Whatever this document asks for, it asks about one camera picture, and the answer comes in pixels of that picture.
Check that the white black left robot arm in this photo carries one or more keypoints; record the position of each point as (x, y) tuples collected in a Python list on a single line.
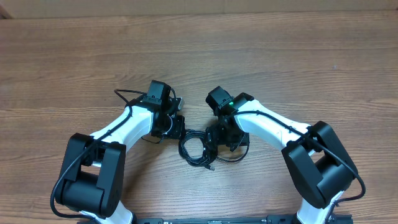
[(92, 173)]

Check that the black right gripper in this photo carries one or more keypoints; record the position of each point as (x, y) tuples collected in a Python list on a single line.
[(216, 135)]

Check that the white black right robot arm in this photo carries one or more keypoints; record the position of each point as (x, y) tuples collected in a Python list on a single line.
[(319, 165)]

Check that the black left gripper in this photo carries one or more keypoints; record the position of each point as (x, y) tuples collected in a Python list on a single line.
[(178, 131)]

